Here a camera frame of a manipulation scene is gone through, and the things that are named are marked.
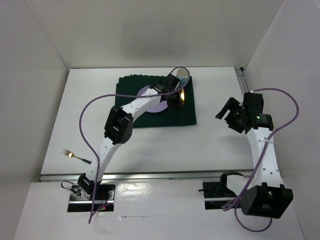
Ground gold knife green handle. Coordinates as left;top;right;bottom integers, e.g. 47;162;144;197
179;88;185;119

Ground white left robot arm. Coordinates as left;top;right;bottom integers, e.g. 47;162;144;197
78;74;181;200

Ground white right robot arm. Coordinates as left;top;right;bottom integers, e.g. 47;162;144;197
216;92;294;219

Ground aluminium front rail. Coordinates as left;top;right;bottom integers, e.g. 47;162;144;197
39;167;273;183

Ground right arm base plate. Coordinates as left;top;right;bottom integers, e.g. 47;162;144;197
198;181;237;210

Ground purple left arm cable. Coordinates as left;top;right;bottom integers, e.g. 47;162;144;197
78;66;191;224

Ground aluminium right side rail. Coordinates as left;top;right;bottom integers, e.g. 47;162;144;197
234;66;273;171

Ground lilac plate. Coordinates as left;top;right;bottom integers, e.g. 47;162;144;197
137;85;168;113

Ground dark green cloth placemat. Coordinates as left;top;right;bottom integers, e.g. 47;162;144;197
115;74;197;129

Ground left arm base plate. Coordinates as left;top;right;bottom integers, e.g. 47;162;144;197
60;180;115;213

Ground blue mug white inside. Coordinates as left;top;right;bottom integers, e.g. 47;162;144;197
175;67;190;87

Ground aluminium rail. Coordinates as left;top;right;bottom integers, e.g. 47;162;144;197
234;66;273;171
39;167;273;183

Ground gold fork green handle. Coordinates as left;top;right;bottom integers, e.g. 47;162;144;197
62;149;92;165

